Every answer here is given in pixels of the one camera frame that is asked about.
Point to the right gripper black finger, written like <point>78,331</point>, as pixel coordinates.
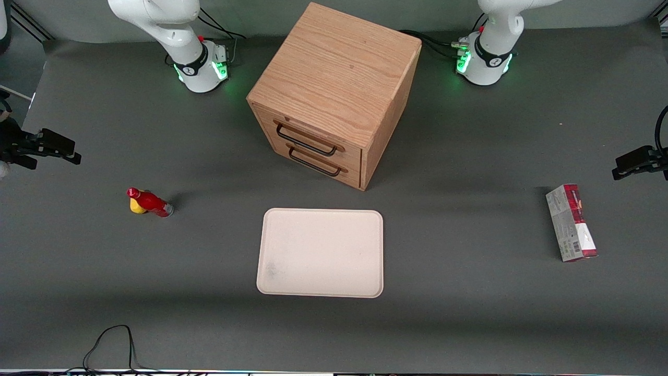
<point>75,159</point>
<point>57,142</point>

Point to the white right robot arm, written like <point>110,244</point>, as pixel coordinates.
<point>175,28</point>

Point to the grey and red carton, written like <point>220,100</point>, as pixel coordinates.
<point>571,224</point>

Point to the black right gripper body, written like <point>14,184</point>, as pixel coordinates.
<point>11,141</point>

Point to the cream rectangular tray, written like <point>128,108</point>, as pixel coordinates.
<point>321,253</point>

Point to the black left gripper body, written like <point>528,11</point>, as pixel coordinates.
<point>653,157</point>

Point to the wooden two-drawer cabinet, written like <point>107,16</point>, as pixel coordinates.
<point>334,68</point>

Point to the red coke bottle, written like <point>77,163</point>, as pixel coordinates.
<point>152,202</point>

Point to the black frame rail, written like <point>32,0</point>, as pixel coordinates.
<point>31,22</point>
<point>659,20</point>

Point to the yellow foam lemon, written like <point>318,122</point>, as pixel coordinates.
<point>135,209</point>

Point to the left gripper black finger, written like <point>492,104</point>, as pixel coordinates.
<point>617,174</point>
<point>635,156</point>

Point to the wooden drawer front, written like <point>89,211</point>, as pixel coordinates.
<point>353,179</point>
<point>354,157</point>

